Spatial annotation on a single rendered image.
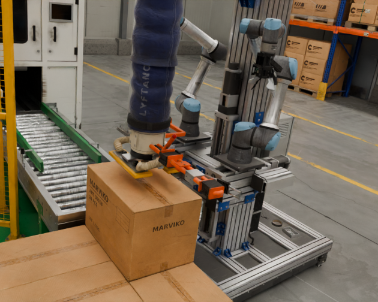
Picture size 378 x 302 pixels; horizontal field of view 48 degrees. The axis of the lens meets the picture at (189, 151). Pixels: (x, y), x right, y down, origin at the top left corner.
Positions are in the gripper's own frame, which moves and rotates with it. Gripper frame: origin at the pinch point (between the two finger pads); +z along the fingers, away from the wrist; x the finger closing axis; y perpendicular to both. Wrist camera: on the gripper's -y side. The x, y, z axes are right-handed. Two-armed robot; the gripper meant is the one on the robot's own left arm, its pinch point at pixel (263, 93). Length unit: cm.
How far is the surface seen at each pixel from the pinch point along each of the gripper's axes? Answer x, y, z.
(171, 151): -18, 38, 32
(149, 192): -27, 44, 58
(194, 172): 5, 44, 32
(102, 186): -50, 58, 61
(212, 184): 20, 46, 31
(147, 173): -25, 48, 45
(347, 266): 3, -140, 152
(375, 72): -355, -804, 85
